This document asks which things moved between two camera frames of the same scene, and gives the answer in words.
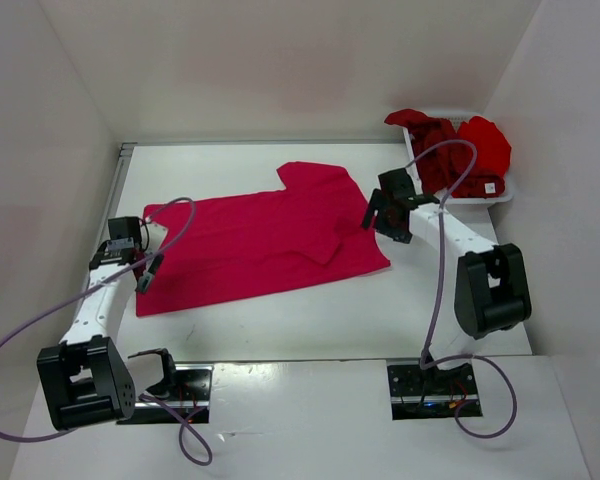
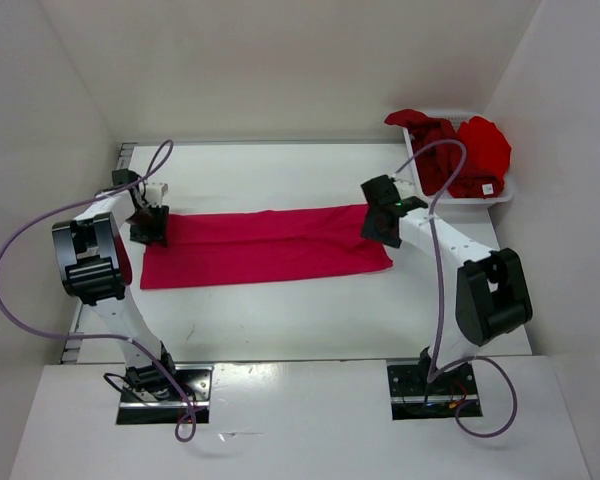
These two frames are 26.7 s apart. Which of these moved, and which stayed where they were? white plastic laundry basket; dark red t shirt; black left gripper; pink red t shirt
Moved: pink red t shirt; black left gripper
Stayed: white plastic laundry basket; dark red t shirt
